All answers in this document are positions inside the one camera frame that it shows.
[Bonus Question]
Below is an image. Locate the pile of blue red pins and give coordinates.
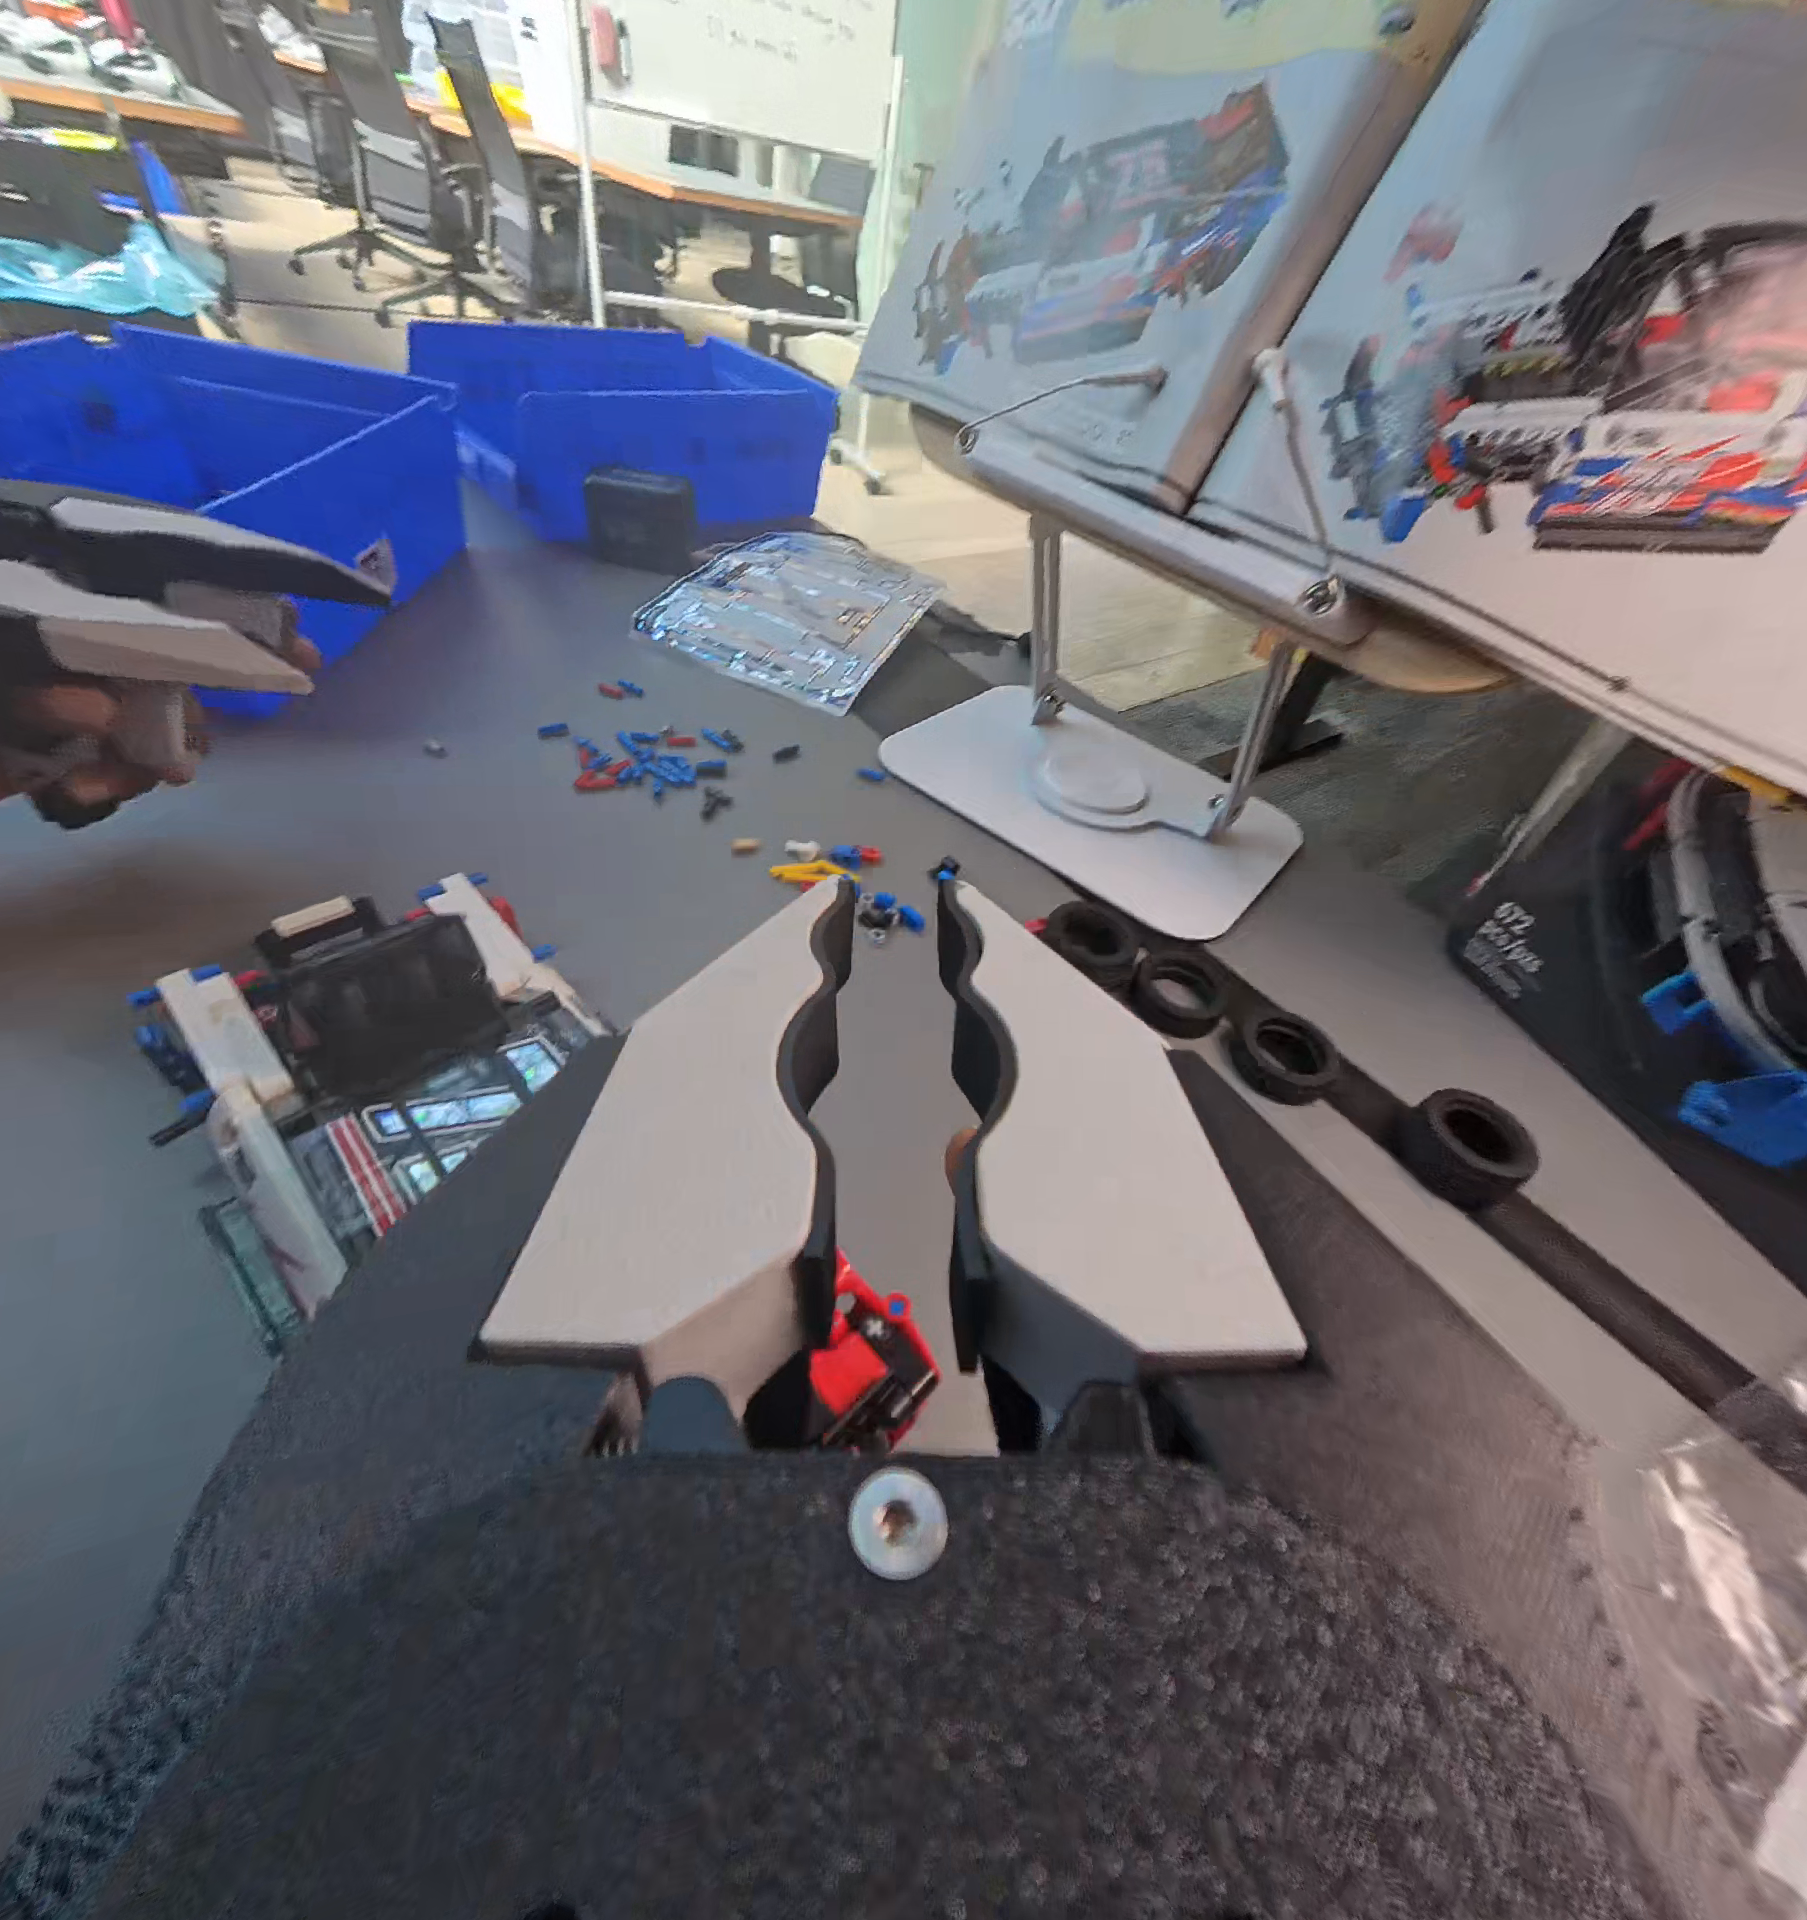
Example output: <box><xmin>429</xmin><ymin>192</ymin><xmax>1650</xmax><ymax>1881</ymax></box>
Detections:
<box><xmin>538</xmin><ymin>720</ymin><xmax>743</xmax><ymax>794</ymax></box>

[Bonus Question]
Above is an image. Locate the blue storage bin white label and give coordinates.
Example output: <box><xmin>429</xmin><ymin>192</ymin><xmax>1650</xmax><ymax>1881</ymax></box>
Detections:
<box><xmin>0</xmin><ymin>323</ymin><xmax>466</xmax><ymax>715</ymax></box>

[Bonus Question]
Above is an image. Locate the shiny printed booklet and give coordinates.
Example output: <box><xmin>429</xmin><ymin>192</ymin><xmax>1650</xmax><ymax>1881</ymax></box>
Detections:
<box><xmin>632</xmin><ymin>532</ymin><xmax>947</xmax><ymax>715</ymax></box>

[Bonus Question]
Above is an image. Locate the long wooden work table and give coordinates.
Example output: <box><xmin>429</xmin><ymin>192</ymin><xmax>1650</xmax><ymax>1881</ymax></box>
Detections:
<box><xmin>409</xmin><ymin>98</ymin><xmax>863</xmax><ymax>303</ymax></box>

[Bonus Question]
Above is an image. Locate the toy car set box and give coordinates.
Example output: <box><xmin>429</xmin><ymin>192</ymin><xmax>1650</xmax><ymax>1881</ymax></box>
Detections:
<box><xmin>1447</xmin><ymin>720</ymin><xmax>1807</xmax><ymax>1172</ymax></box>

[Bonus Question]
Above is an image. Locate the pile of clear plastic bags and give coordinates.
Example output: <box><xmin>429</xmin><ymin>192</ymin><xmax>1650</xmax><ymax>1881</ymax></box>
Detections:
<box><xmin>1592</xmin><ymin>1336</ymin><xmax>1807</xmax><ymax>1920</ymax></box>

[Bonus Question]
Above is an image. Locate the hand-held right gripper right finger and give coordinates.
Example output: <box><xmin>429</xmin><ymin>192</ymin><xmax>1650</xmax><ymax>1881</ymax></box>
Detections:
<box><xmin>932</xmin><ymin>879</ymin><xmax>1310</xmax><ymax>1449</ymax></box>

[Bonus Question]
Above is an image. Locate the teal plastic sheet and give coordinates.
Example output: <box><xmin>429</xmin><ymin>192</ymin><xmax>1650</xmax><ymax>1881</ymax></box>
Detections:
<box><xmin>0</xmin><ymin>226</ymin><xmax>228</xmax><ymax>321</ymax></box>

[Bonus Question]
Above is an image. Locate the grey desk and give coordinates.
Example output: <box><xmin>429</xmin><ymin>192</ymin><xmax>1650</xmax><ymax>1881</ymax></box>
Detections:
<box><xmin>0</xmin><ymin>495</ymin><xmax>1807</xmax><ymax>1920</ymax></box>

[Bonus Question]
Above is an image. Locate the blue plastic storage bin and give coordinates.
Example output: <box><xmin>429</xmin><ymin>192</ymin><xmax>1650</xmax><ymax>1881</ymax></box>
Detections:
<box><xmin>409</xmin><ymin>319</ymin><xmax>838</xmax><ymax>542</ymax></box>

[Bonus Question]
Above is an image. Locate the cluster of mixed small bricks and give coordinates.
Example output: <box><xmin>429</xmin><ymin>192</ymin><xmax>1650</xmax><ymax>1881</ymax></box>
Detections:
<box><xmin>769</xmin><ymin>844</ymin><xmax>931</xmax><ymax>947</ymax></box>

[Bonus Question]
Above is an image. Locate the black office chair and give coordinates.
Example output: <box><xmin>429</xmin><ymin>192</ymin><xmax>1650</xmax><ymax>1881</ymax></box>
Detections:
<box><xmin>431</xmin><ymin>14</ymin><xmax>664</xmax><ymax>325</ymax></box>
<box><xmin>295</xmin><ymin>0</ymin><xmax>484</xmax><ymax>316</ymax></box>

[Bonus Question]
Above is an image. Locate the black device with green lights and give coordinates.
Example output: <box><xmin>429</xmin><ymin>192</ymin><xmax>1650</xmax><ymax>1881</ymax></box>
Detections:
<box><xmin>585</xmin><ymin>469</ymin><xmax>697</xmax><ymax>574</ymax></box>

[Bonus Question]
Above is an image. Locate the open instruction booklet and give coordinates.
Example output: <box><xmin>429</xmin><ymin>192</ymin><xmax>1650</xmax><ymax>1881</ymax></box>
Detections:
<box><xmin>856</xmin><ymin>0</ymin><xmax>1807</xmax><ymax>819</ymax></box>

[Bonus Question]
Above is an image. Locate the person's left hand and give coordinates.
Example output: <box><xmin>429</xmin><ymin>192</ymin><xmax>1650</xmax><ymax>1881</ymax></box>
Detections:
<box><xmin>0</xmin><ymin>666</ymin><xmax>215</xmax><ymax>831</ymax></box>

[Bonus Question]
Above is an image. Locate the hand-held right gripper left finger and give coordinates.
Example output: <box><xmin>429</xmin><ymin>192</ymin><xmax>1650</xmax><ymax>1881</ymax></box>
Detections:
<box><xmin>479</xmin><ymin>878</ymin><xmax>859</xmax><ymax>1449</ymax></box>

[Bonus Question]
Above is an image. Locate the brick-built toy race car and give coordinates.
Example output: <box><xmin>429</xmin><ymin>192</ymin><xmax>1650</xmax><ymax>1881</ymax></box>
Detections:
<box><xmin>128</xmin><ymin>870</ymin><xmax>940</xmax><ymax>1449</ymax></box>

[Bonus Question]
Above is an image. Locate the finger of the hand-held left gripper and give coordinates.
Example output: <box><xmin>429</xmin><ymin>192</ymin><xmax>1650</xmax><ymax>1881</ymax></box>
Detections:
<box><xmin>0</xmin><ymin>577</ymin><xmax>320</xmax><ymax>701</ymax></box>
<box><xmin>0</xmin><ymin>469</ymin><xmax>398</xmax><ymax>613</ymax></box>

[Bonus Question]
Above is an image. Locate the white whiteboard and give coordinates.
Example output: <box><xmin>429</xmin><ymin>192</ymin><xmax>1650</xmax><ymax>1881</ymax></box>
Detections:
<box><xmin>581</xmin><ymin>0</ymin><xmax>900</xmax><ymax>159</ymax></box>

